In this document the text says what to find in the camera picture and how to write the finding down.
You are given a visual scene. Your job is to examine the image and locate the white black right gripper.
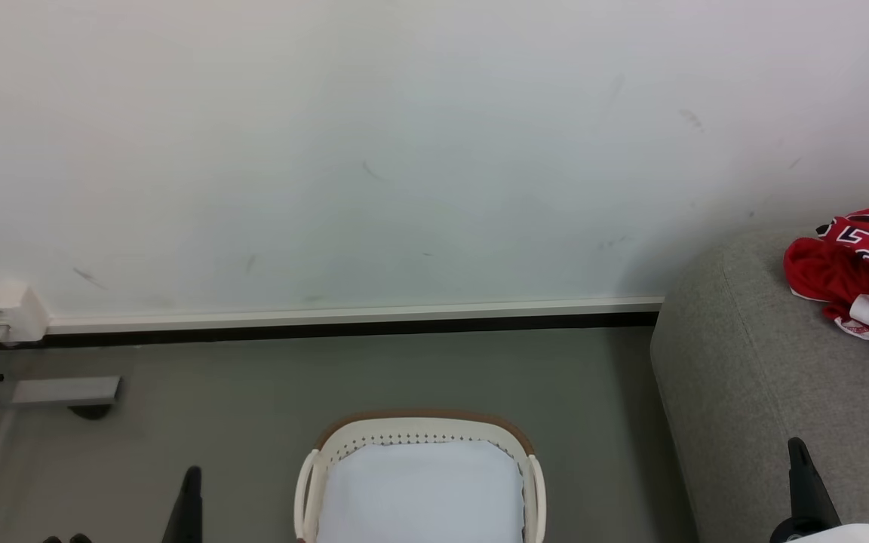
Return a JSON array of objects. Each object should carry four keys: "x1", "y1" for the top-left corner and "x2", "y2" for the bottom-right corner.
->
[{"x1": 769, "y1": 437, "x2": 869, "y2": 543}]

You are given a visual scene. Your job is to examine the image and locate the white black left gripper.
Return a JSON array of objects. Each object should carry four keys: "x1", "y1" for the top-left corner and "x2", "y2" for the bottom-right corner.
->
[{"x1": 41, "y1": 465, "x2": 204, "y2": 543}]

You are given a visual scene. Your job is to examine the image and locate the red white sports jersey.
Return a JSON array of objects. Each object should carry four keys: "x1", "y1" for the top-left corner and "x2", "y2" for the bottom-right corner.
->
[{"x1": 783, "y1": 203, "x2": 869, "y2": 360}]

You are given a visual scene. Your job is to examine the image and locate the grey fabric sofa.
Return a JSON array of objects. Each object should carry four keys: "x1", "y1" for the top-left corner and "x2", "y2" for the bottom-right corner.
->
[{"x1": 649, "y1": 228, "x2": 869, "y2": 543}]

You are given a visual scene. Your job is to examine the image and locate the white cloth basket lining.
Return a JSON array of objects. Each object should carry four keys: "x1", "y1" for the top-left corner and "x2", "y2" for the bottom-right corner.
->
[{"x1": 316, "y1": 439, "x2": 527, "y2": 543}]

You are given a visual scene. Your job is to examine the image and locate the white laundry basket brown rim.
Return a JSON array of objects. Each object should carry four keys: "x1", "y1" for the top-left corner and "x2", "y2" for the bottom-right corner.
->
[{"x1": 293, "y1": 410, "x2": 548, "y2": 543}]

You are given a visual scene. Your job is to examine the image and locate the white black baseboard strip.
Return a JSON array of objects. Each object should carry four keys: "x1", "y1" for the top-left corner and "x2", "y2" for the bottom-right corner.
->
[{"x1": 44, "y1": 296, "x2": 665, "y2": 346}]

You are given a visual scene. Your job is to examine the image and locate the grey metal frame leg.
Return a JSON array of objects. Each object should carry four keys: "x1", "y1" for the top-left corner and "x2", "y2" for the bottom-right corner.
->
[{"x1": 0, "y1": 303, "x2": 123, "y2": 409}]

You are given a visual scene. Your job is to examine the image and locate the white wall socket box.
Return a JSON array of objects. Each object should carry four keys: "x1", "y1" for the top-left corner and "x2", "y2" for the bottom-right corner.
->
[{"x1": 0, "y1": 280, "x2": 50, "y2": 345}]

